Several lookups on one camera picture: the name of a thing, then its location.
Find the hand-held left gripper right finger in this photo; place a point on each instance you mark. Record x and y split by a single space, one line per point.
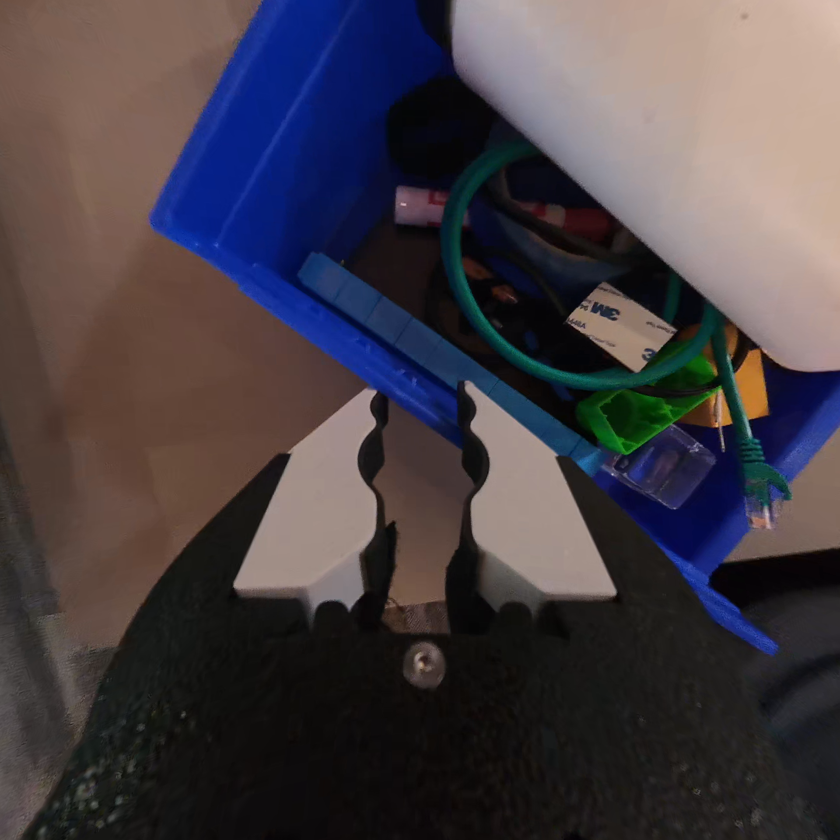
538 525

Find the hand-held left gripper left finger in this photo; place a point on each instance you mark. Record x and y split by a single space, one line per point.
315 518

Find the blue storage bin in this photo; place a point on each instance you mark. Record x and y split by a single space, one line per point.
275 164

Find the white bottle with black lid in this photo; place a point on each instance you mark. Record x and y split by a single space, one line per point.
656 164

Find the clear plastic case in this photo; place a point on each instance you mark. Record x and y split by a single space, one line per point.
663 469

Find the bright green plastic block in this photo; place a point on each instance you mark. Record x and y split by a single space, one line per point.
630 413

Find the light blue segmented bar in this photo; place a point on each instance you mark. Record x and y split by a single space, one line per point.
394 318

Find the white adhesive pad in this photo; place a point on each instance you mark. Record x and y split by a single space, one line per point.
617 321

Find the orange toy brick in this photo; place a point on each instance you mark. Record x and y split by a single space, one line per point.
751 387

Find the blue pouch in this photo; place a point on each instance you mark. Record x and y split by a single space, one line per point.
558 262

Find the red white marker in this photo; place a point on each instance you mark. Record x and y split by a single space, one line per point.
577 222

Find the white red tube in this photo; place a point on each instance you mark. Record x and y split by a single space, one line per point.
417 205

